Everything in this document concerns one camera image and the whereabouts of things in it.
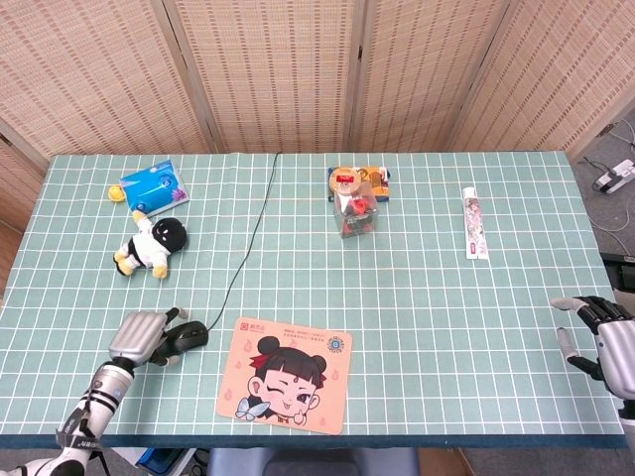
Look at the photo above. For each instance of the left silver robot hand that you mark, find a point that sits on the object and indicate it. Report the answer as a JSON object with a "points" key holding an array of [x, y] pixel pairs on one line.
{"points": [[136, 334]]}

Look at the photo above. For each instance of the blue padded seat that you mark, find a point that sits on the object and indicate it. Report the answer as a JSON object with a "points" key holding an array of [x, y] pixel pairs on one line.
{"points": [[312, 463]]}

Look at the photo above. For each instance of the green checked tablecloth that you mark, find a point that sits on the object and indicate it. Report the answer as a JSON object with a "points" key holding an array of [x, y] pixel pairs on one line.
{"points": [[397, 297]]}

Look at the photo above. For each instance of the blue storage box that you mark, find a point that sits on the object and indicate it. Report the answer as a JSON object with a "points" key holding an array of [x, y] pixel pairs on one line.
{"points": [[161, 461]]}

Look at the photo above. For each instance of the cartoon girl mouse pad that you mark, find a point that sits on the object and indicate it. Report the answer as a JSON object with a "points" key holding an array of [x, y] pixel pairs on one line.
{"points": [[285, 377]]}

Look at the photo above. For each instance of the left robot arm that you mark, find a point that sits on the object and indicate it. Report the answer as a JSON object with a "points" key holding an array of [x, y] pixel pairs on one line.
{"points": [[99, 396]]}

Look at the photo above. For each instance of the white power strip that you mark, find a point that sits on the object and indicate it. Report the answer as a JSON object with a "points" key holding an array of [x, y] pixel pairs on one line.
{"points": [[615, 179]]}

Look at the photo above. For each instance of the black white plush doll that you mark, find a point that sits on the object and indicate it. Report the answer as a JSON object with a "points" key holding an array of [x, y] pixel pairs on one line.
{"points": [[149, 245]]}

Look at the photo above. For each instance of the small yellow rubber duck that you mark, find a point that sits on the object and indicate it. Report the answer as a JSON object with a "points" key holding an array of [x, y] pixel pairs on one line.
{"points": [[115, 194]]}

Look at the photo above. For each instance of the white floral toothpaste tube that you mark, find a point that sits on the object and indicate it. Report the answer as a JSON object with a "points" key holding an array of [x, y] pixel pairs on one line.
{"points": [[475, 223]]}

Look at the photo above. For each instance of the bamboo folding screen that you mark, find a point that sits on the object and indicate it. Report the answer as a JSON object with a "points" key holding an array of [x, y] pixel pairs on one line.
{"points": [[278, 74]]}

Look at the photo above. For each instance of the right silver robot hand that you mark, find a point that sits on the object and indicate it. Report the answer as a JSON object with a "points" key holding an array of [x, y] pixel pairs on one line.
{"points": [[617, 352]]}

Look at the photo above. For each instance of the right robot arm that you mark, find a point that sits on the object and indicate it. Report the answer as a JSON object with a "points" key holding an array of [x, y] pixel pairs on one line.
{"points": [[627, 414]]}

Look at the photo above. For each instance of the round tan lidded container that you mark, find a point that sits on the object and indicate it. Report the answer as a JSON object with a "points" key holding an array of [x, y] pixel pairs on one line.
{"points": [[345, 179]]}

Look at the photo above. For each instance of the black equipment block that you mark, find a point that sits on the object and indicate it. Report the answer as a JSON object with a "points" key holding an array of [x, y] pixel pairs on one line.
{"points": [[620, 268]]}

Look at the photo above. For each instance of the black computer mouse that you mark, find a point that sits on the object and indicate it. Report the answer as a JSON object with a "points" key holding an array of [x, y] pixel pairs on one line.
{"points": [[194, 333]]}

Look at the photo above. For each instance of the orange blue snack box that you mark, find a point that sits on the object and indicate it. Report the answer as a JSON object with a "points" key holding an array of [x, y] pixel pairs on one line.
{"points": [[379, 181]]}

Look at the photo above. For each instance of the clear plastic toy box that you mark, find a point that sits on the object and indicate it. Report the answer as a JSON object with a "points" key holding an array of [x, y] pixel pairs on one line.
{"points": [[357, 218]]}

